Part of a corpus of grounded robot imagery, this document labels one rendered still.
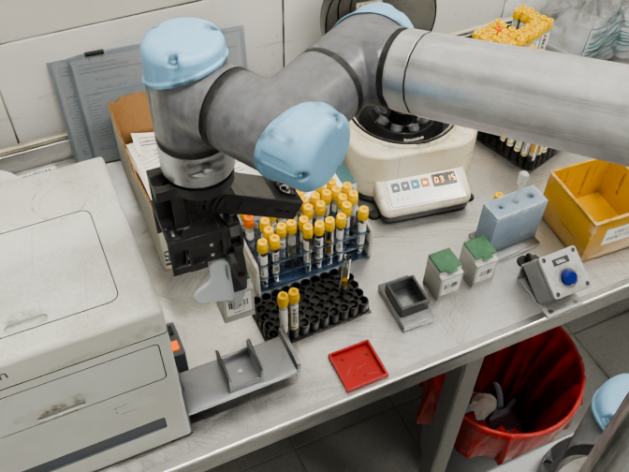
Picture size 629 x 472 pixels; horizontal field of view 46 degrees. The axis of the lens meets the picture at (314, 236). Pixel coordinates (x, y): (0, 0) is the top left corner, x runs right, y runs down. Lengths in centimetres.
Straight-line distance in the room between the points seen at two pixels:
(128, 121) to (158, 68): 74
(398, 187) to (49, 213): 61
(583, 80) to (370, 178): 74
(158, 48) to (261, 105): 10
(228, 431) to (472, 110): 62
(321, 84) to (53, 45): 78
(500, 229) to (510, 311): 13
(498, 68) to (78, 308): 51
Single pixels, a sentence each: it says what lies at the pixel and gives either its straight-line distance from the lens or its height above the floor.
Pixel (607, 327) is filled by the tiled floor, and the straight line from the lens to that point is 241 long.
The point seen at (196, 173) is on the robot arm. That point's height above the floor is 134.
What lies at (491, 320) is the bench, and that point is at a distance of 121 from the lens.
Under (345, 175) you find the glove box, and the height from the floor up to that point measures 94.
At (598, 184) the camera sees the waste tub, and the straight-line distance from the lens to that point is 144.
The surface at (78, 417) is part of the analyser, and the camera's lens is 96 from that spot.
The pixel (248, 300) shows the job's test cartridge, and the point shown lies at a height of 111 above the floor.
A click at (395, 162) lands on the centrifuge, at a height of 97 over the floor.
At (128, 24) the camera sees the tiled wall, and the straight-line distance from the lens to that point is 136.
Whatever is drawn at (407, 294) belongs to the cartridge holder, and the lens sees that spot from 120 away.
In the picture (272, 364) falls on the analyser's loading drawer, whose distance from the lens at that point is 109.
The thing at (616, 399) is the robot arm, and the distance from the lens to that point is 86.
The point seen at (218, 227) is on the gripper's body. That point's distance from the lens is 79.
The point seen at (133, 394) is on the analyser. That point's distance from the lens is 95.
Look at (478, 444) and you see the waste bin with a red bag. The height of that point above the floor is 38.
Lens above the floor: 184
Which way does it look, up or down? 49 degrees down
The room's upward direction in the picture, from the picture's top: 1 degrees clockwise
